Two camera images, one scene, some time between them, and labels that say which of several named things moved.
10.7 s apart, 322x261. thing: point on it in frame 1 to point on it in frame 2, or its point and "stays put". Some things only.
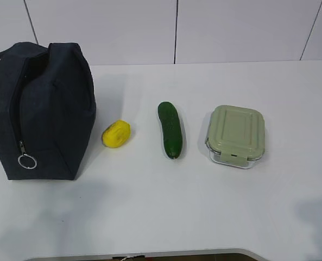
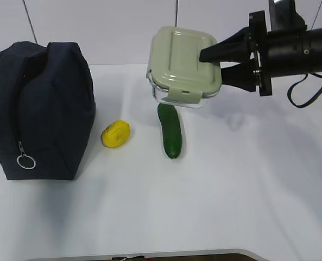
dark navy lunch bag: [40, 109] stays put
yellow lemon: [116, 134] stays put
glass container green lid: [236, 136] to [177, 76]
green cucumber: [170, 122] stays put
